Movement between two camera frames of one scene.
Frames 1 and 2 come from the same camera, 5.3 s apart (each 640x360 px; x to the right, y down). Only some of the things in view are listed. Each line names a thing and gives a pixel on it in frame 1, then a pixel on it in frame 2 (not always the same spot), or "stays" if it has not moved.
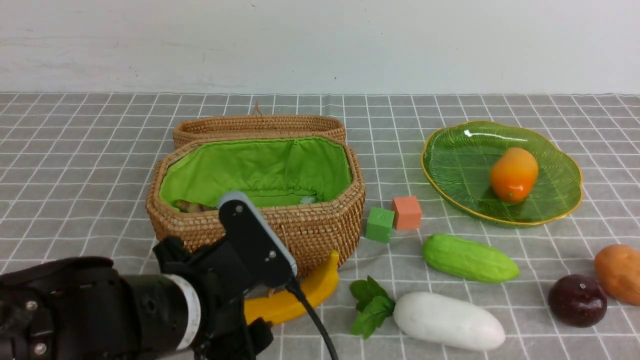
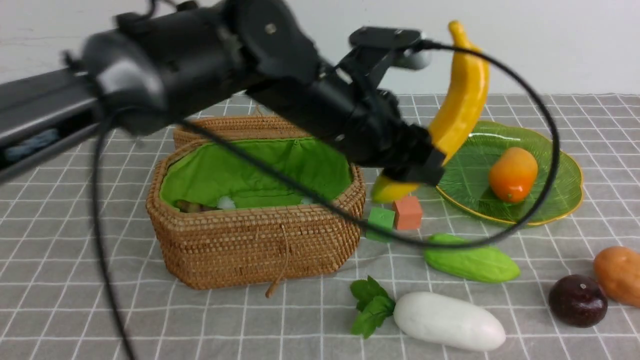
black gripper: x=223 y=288 -> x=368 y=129
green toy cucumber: x=468 y=259 stays
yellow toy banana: x=283 y=306 -> x=456 y=117
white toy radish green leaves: x=435 y=317 stays
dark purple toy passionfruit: x=577 y=300 stays
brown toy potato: x=618 y=267 stays
